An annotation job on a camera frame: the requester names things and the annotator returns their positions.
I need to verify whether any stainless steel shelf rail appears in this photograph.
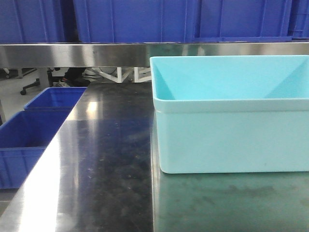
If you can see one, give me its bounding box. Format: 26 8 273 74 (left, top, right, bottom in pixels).
0 41 309 68

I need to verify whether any white metal frame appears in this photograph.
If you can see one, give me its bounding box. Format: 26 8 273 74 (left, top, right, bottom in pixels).
90 67 152 83

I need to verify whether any far right blue crate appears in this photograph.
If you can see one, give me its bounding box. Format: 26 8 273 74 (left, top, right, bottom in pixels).
291 0 309 39

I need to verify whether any left blue shelf crate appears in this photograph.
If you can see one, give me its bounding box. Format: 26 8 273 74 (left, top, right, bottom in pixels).
0 0 65 44

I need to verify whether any light blue plastic bin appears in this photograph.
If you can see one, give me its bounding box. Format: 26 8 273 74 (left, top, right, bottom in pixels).
150 55 309 174

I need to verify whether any large blue shelf crate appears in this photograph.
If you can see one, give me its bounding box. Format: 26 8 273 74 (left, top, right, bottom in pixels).
73 0 197 44

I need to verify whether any blue floor bin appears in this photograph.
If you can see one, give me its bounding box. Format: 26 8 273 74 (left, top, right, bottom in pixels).
0 110 69 189
24 87 86 111

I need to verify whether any right blue shelf crate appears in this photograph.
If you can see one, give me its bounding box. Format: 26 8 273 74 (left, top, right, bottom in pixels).
194 0 292 43

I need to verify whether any far blue floor bin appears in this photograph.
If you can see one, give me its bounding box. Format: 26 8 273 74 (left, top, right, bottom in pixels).
24 87 86 111

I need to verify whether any near blue floor bin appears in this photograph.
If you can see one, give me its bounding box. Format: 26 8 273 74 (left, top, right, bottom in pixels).
0 110 69 189

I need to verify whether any black office chair base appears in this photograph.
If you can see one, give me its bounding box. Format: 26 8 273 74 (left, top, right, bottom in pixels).
20 78 40 96

